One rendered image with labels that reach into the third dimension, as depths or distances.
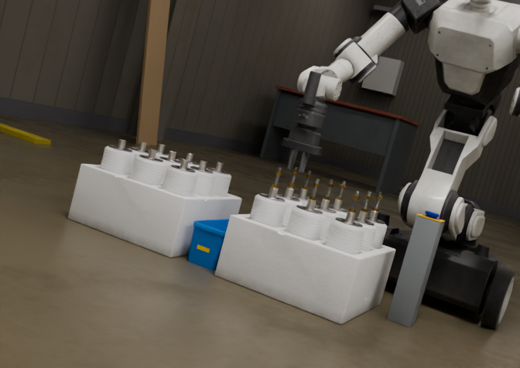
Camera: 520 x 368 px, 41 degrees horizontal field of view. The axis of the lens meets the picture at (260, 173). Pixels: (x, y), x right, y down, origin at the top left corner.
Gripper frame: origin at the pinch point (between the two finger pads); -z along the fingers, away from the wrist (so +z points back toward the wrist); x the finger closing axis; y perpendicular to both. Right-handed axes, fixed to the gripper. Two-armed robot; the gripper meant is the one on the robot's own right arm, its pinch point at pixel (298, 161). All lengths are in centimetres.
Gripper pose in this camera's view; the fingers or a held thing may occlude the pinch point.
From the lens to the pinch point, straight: 207.8
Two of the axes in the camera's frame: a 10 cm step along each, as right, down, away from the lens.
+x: 8.6, 2.7, -4.3
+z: 2.6, -9.6, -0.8
